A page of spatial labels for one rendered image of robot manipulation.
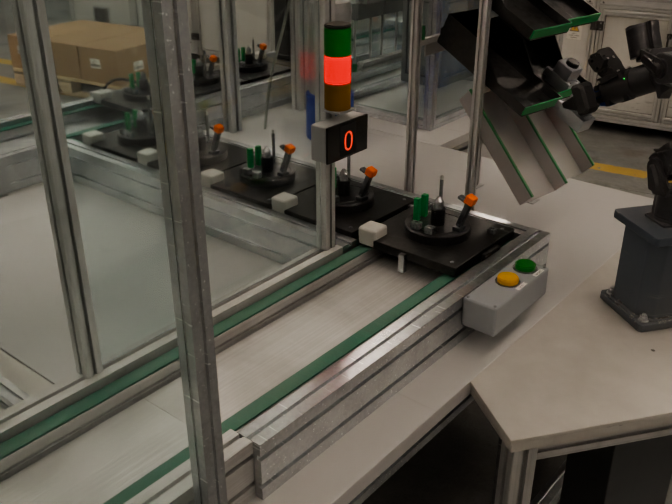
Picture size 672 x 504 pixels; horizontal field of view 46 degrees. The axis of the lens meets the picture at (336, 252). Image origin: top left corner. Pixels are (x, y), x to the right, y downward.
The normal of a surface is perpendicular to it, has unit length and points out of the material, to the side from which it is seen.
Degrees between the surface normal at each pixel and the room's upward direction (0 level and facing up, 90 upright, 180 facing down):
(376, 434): 0
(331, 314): 0
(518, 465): 90
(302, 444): 90
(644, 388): 0
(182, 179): 90
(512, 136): 45
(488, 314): 90
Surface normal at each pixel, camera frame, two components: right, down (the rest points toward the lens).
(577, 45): -0.51, 0.38
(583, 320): 0.00, -0.89
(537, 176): 0.46, -0.39
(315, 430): 0.77, 0.29
